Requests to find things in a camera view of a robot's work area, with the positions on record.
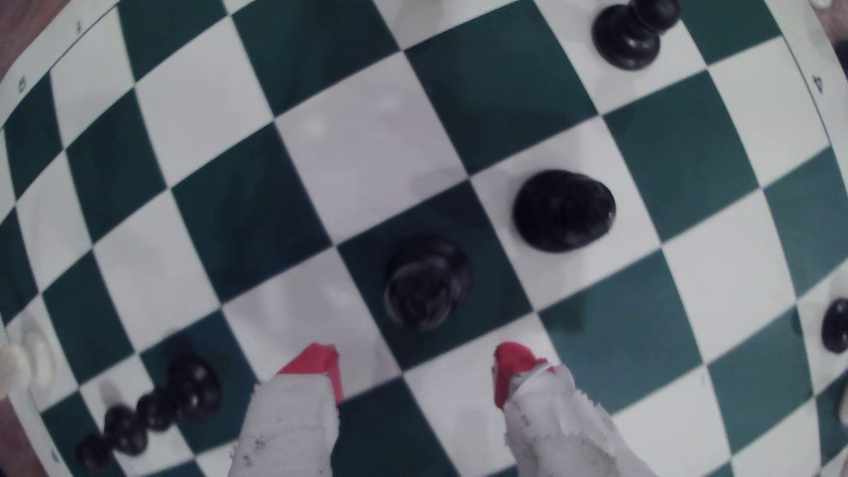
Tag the white knight chess piece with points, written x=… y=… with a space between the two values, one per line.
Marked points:
x=23 y=364

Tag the green white chess board mat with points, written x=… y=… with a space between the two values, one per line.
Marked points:
x=371 y=146

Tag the black queen chess piece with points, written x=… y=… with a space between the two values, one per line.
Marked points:
x=427 y=281

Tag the black bishop chess piece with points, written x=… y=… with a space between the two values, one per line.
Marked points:
x=563 y=210

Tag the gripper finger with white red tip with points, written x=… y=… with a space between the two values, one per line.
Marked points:
x=291 y=424
x=556 y=430

